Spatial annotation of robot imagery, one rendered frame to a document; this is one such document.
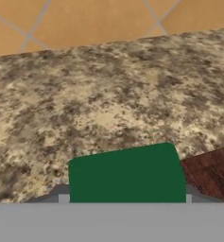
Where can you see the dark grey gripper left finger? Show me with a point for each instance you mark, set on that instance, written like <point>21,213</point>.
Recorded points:
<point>60,194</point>

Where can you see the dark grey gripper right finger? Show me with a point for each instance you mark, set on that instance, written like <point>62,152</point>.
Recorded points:
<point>195,196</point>

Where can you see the dark brown wooden cutting board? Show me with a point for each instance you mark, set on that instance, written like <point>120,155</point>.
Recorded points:
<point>211,175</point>

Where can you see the green sponge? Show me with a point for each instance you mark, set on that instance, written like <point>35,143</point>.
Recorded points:
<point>126,176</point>

